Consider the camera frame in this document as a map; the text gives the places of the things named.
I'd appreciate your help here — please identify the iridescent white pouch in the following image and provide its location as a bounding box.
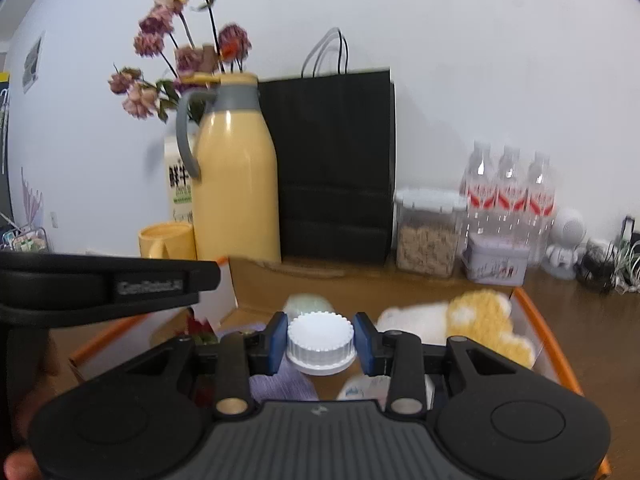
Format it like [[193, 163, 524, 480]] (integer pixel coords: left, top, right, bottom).
[[283, 294, 334, 322]]

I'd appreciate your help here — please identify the person left hand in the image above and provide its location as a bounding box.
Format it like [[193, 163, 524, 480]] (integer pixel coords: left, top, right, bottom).
[[1, 323, 60, 479]]

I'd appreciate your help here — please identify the white yellow plush sheep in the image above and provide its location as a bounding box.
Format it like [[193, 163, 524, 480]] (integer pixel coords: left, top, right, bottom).
[[376, 289, 537, 368]]

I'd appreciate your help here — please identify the white wet wipes pack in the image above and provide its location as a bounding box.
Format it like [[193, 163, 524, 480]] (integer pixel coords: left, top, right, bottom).
[[336, 375, 390, 410]]

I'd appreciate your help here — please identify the purple knitted cloth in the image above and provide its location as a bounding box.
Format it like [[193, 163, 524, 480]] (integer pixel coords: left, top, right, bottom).
[[250, 356, 319, 403]]

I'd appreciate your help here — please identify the yellow ceramic mug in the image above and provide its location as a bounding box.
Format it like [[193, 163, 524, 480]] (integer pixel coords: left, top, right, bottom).
[[138, 222, 198, 260]]

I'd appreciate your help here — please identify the small printed tin box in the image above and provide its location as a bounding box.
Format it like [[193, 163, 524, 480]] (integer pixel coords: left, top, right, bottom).
[[462, 233, 529, 286]]

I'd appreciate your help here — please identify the white milk carton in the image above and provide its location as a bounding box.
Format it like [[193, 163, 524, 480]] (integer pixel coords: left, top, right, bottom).
[[164, 136, 193, 223]]

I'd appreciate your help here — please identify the red orange cardboard box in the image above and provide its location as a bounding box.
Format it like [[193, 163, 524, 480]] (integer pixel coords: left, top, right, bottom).
[[58, 258, 623, 431]]

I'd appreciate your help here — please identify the small white robot toy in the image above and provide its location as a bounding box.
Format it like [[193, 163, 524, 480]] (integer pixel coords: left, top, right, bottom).
[[541, 208, 587, 281]]

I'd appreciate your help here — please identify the clear container with seeds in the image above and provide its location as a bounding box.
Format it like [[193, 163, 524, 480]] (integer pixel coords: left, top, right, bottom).
[[395, 188, 468, 278]]

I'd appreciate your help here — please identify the right water bottle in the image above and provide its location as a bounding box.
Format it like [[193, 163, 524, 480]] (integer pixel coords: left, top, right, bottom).
[[523, 152, 555, 266]]

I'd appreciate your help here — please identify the water bottle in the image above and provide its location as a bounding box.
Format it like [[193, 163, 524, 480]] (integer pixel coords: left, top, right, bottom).
[[495, 146, 526, 236], [523, 152, 555, 266], [460, 141, 497, 235]]

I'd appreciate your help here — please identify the yellow thermos jug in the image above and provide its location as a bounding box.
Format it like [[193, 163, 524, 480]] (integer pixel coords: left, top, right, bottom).
[[176, 73, 281, 262]]

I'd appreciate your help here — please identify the middle water bottle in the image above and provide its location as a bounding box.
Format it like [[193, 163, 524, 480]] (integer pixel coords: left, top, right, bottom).
[[495, 146, 526, 236]]

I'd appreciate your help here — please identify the left water bottle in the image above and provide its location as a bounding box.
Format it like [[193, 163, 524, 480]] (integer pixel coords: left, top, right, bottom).
[[460, 141, 497, 235]]

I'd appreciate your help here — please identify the dried pink flower bouquet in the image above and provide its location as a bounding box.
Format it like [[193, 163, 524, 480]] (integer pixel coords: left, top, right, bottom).
[[108, 0, 252, 122]]

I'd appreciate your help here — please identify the black paper bag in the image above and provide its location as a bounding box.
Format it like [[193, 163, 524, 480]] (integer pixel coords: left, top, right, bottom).
[[258, 27, 396, 264]]

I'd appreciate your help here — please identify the black charger with cable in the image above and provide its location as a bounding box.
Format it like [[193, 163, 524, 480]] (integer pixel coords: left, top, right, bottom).
[[576, 238, 617, 295]]

